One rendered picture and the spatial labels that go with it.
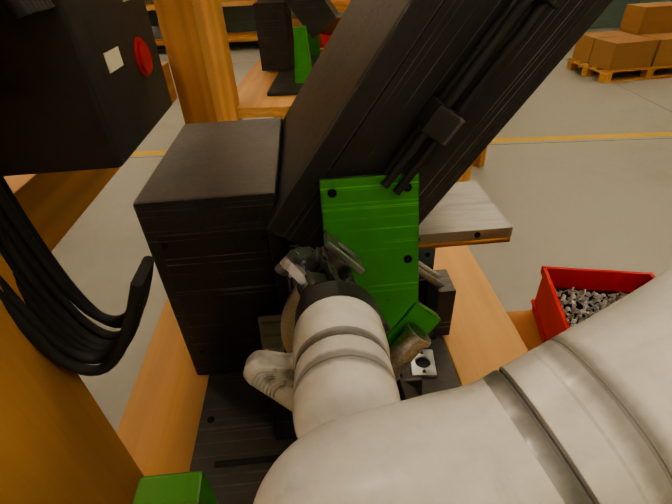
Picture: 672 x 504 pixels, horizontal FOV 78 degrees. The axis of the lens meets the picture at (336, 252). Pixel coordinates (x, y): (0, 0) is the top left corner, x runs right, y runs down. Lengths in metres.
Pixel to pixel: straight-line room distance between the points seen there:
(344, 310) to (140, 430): 0.53
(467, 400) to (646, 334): 0.07
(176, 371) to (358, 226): 0.48
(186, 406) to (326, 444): 0.60
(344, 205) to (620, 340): 0.35
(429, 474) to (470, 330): 0.66
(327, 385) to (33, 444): 0.29
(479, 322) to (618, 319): 0.65
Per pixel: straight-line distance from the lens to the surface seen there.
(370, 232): 0.50
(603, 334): 0.20
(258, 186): 0.55
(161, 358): 0.87
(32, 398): 0.46
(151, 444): 0.76
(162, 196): 0.58
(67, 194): 0.69
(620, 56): 6.47
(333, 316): 0.31
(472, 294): 0.90
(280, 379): 0.35
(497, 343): 0.81
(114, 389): 2.11
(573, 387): 0.18
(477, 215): 0.70
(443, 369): 0.75
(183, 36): 1.21
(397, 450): 0.18
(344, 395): 0.25
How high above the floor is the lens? 1.48
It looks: 36 degrees down
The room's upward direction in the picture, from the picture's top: 3 degrees counter-clockwise
